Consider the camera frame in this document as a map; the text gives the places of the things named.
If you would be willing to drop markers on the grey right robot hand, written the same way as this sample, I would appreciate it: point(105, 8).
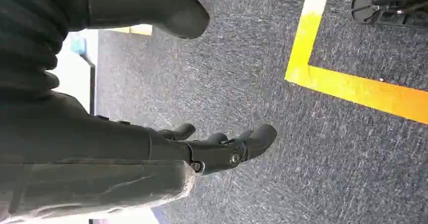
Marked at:
point(83, 169)

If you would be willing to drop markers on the blue object on floor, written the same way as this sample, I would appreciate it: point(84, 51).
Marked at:
point(78, 45)

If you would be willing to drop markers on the right arm ribbed grey sleeve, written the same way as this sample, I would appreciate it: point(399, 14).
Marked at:
point(30, 32)

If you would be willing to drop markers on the yellow tape strip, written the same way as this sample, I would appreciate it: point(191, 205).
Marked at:
point(367, 93)
point(309, 25)
point(138, 29)

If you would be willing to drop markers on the black metal part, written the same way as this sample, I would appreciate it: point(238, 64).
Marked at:
point(384, 5)

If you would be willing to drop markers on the black bench frame bar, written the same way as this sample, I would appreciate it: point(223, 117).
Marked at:
point(92, 88)

